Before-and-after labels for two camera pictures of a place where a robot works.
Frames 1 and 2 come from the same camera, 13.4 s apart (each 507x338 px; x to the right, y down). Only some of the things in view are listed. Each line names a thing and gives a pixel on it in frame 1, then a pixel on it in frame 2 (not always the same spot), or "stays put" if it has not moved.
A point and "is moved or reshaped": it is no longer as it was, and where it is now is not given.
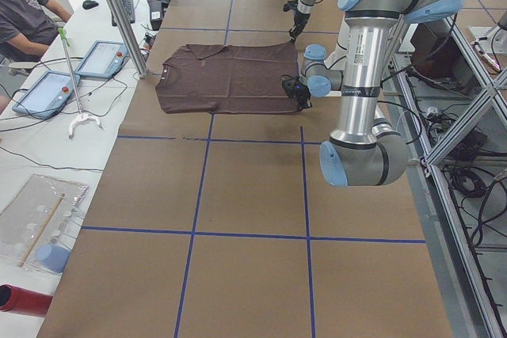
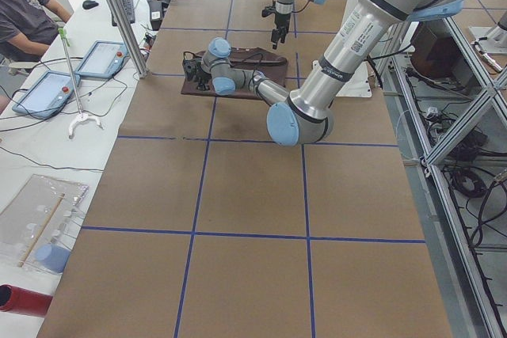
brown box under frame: (436, 53) stays put
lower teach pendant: (48, 96) stays put
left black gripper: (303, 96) → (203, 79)
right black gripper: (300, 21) → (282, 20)
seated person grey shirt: (28, 17) stays put
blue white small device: (53, 257) stays put
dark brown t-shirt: (246, 78) is moved or reshaped
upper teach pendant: (104, 59) stays put
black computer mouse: (89, 4) stays put
